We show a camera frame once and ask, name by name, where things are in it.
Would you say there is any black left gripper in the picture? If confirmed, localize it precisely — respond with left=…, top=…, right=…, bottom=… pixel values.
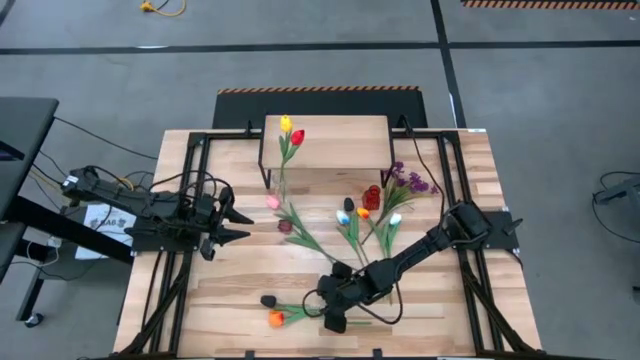
left=193, top=185, right=255, bottom=262

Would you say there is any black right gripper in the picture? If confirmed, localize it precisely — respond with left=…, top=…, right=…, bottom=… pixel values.
left=317, top=262, right=376, bottom=335

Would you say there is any pink artificial tulip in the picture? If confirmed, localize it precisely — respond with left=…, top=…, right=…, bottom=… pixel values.
left=264, top=193, right=341, bottom=265

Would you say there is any maroon artificial tulip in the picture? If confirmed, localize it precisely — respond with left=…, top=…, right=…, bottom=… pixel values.
left=277, top=218, right=331, bottom=254

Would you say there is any orange artificial tulip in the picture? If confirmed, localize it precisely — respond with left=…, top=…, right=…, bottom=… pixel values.
left=268, top=305, right=374, bottom=329

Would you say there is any clear glass vase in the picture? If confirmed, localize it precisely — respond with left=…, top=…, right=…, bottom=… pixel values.
left=271, top=169, right=292, bottom=204

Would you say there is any black artificial tulip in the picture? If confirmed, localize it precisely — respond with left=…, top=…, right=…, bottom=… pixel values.
left=342, top=196, right=371, bottom=265
left=259, top=294, right=326, bottom=317

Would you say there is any white and blue artificial tulip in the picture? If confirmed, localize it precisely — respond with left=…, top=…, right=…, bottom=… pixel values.
left=382, top=212, right=404, bottom=306
left=334, top=209, right=366, bottom=266

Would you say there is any yellow and red artificial tulip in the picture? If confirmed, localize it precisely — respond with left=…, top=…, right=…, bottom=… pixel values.
left=355, top=206, right=394, bottom=261

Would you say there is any red glass vase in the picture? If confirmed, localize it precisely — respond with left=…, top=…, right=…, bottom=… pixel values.
left=362, top=184, right=382, bottom=211

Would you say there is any purple artificial flower bunch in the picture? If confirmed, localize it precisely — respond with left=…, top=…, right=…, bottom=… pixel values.
left=359, top=160, right=440, bottom=246

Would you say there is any wooden shelf with black legs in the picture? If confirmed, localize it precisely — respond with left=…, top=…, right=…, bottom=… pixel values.
left=257, top=113, right=396, bottom=190

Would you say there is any white printed paper sheet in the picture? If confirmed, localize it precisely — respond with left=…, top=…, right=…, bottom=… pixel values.
left=74, top=202, right=137, bottom=261

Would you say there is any black desk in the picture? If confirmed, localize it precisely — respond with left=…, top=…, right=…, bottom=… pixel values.
left=0, top=97, right=136, bottom=329

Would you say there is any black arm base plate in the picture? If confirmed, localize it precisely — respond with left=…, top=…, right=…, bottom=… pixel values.
left=124, top=214, right=204, bottom=254
left=479, top=209, right=524, bottom=251

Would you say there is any black metal table frame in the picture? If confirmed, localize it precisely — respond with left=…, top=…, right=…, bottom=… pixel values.
left=112, top=117, right=546, bottom=360

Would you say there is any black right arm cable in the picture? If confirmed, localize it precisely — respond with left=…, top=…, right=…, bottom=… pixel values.
left=397, top=114, right=449, bottom=226

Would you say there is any black floor cable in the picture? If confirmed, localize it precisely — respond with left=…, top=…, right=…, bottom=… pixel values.
left=52, top=115, right=160, bottom=162

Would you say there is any yellow floor cable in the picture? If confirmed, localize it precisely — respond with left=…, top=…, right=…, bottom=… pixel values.
left=139, top=0, right=187, bottom=18

